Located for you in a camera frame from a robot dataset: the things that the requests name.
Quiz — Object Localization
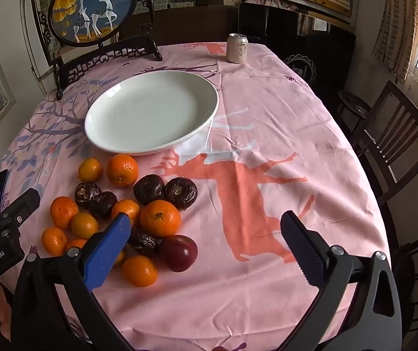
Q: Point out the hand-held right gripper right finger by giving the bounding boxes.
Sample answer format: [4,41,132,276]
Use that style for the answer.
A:
[278,210,403,351]

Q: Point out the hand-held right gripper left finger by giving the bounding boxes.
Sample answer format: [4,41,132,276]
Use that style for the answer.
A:
[10,212,137,351]

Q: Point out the dark brown water chestnut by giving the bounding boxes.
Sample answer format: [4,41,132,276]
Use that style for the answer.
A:
[88,190,118,219]
[164,177,198,211]
[75,182,102,209]
[128,227,160,257]
[133,174,166,206]

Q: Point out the large tangerine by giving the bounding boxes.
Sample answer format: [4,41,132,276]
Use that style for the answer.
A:
[140,199,181,238]

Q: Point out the dark red plum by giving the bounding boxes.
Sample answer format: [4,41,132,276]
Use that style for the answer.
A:
[158,235,198,273]

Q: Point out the white oval plate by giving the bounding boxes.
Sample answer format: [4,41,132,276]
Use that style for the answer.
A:
[84,71,220,156]

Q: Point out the round dark stool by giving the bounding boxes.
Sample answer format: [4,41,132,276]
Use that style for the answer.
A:
[337,90,372,121]

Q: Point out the black bag white emblem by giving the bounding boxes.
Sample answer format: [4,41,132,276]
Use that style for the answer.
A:
[267,13,357,94]

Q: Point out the beverage can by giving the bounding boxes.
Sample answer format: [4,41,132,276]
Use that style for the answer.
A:
[226,33,249,64]

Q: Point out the black rounded panel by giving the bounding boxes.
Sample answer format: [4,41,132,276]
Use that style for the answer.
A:
[237,2,270,44]

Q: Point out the brick pattern curtain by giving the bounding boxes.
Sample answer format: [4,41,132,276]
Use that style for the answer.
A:
[372,0,418,81]

